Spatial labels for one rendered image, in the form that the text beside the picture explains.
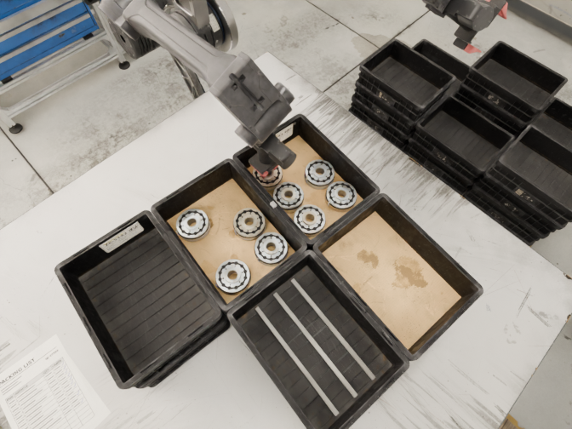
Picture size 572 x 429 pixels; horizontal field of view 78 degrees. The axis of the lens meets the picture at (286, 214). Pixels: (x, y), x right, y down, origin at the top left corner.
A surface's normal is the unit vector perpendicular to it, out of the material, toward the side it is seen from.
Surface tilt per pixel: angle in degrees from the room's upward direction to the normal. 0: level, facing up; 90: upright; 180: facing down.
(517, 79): 0
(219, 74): 24
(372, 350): 0
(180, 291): 0
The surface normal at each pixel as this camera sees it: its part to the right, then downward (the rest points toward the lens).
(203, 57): -0.36, -0.27
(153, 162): 0.02, -0.43
